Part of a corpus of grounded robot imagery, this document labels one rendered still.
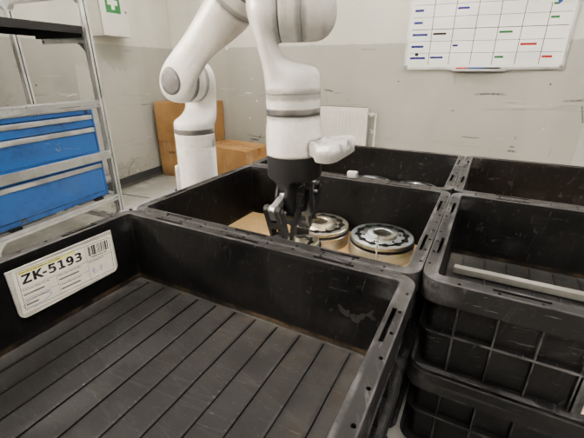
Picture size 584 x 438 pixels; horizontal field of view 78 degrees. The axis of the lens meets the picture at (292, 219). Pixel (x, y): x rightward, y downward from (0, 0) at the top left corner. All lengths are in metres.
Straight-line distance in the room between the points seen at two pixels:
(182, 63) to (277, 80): 0.40
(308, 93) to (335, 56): 3.30
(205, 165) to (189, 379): 0.57
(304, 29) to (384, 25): 3.23
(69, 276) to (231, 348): 0.22
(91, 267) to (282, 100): 0.32
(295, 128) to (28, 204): 2.14
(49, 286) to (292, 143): 0.33
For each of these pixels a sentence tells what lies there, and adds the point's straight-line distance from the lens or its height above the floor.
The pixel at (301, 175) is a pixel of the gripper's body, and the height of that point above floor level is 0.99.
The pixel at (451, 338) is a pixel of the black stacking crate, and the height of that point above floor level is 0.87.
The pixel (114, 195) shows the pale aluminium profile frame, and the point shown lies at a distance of 2.81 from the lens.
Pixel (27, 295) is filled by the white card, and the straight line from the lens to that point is 0.50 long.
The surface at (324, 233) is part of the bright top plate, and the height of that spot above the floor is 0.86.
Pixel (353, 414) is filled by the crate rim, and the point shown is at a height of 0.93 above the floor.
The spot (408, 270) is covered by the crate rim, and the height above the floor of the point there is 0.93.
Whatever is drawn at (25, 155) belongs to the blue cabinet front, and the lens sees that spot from 2.45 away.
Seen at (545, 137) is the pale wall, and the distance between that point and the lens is 3.74.
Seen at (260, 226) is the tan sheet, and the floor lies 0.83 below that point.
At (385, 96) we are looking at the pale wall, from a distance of 3.66.
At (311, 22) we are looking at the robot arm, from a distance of 0.46.
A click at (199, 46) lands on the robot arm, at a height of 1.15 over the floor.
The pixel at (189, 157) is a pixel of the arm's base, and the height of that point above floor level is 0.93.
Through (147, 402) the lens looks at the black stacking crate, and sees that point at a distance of 0.40.
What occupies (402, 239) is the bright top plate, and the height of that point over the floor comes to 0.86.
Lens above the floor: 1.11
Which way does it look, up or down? 22 degrees down
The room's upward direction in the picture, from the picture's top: straight up
